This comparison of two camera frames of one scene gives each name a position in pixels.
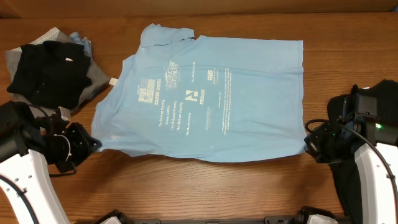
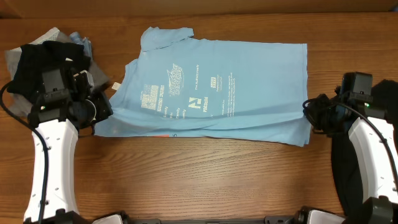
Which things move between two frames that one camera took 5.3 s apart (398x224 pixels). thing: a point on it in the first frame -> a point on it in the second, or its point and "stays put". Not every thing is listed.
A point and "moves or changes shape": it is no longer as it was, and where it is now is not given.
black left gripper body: [70, 151] -> [97, 109]
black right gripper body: [329, 147] -> [324, 115]
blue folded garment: [75, 37] stays put
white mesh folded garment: [51, 35] stays put
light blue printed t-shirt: [181, 97] moves or changes shape
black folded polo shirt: [52, 74] stays put
